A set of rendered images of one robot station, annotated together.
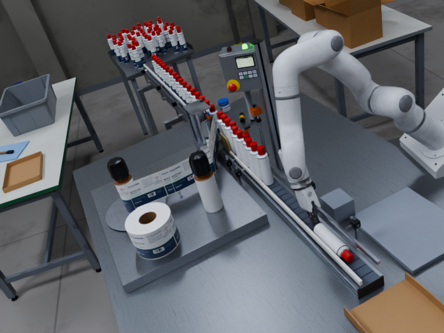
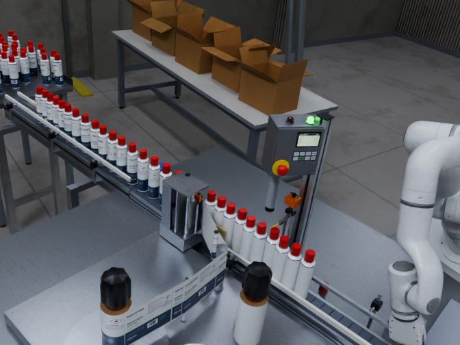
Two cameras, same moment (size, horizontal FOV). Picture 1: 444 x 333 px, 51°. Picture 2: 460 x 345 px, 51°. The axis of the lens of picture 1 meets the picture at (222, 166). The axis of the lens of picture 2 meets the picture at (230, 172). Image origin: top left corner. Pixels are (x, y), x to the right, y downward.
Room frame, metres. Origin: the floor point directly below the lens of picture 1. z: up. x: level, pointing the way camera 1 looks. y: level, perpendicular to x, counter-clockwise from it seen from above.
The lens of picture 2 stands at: (0.92, 0.81, 2.12)
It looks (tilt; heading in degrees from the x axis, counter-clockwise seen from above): 31 degrees down; 323
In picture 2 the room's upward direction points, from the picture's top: 7 degrees clockwise
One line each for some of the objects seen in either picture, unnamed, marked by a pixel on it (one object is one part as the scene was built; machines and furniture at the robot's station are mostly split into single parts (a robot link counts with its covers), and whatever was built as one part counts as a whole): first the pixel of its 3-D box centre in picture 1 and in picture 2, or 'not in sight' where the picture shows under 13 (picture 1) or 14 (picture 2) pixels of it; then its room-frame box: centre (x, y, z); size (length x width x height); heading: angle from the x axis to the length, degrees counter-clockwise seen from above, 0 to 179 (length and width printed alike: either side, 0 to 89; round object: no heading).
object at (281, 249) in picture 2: (252, 156); (280, 260); (1.85, -0.15, 0.98); 0.05 x 0.05 x 0.20
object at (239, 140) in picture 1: (243, 148); (258, 246); (1.94, -0.13, 0.98); 0.05 x 0.05 x 0.20
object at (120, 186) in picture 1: (125, 184); (116, 311); (1.85, 0.46, 1.04); 0.09 x 0.09 x 0.29
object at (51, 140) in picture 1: (45, 174); not in sight; (3.38, 1.41, 0.40); 1.90 x 0.75 x 0.80; 3
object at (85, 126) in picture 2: (174, 83); (85, 133); (3.02, 0.15, 0.98); 0.05 x 0.05 x 0.20
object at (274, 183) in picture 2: (250, 102); (273, 186); (2.02, -0.22, 1.18); 0.04 x 0.04 x 0.21
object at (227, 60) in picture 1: (242, 68); (292, 145); (1.96, -0.22, 1.38); 0.17 x 0.10 x 0.19; 70
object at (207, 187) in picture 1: (205, 182); (252, 304); (1.69, 0.09, 1.03); 0.09 x 0.09 x 0.30
